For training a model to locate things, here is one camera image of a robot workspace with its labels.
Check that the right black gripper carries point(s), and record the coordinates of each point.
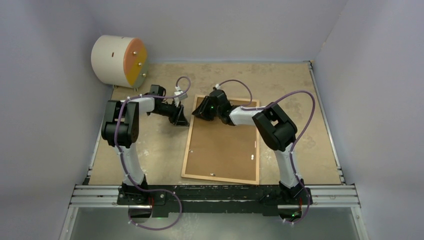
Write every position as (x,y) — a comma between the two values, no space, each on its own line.
(202,110)

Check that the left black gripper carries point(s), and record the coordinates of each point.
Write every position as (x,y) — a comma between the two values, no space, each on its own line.
(178,118)

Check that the brown cardboard backing board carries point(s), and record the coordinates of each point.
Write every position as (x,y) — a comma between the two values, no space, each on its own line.
(222,149)

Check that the wooden picture frame with glass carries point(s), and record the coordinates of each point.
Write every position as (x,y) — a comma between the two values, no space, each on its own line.
(184,165)

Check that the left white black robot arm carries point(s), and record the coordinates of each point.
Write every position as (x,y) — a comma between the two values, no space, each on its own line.
(121,128)

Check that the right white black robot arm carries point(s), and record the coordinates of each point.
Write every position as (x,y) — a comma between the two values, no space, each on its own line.
(275,127)

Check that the white cylindrical drum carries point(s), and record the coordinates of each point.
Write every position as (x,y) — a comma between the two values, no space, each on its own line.
(120,61)

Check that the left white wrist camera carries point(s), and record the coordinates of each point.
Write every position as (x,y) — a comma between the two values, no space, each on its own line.
(179,96)

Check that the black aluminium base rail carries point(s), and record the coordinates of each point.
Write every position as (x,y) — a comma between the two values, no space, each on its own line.
(267,200)

